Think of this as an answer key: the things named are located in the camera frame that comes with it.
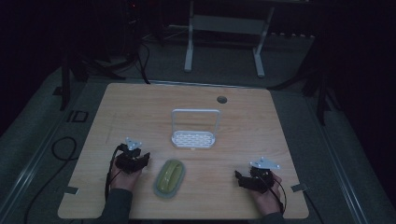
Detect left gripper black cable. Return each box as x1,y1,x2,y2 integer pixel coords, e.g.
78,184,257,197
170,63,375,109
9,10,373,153
104,145,125,200

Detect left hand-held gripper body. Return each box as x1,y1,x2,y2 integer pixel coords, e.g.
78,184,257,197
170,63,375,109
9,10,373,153
115,136,149,175

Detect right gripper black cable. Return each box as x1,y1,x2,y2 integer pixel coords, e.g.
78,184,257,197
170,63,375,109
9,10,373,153
261,175,288,216

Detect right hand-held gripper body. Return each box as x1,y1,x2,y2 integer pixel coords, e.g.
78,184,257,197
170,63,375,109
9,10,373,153
241,156,281,194

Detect black floor cable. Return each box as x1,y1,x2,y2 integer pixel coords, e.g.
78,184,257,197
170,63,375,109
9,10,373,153
23,135,78,224

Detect white sink caddy rack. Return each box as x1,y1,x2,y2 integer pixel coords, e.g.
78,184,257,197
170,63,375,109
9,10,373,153
170,107,221,150

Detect white metal table frame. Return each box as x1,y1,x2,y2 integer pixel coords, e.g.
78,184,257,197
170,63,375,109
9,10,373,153
183,0,276,78

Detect black tripod stand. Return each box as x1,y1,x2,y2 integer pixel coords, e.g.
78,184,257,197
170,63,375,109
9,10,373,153
274,55,344,127
59,36,150,111

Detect green scrub brush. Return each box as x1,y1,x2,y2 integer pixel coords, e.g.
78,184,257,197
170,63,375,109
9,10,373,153
153,159,187,199

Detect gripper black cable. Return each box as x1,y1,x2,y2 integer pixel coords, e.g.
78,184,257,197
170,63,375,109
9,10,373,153
261,175,288,216
104,145,125,200

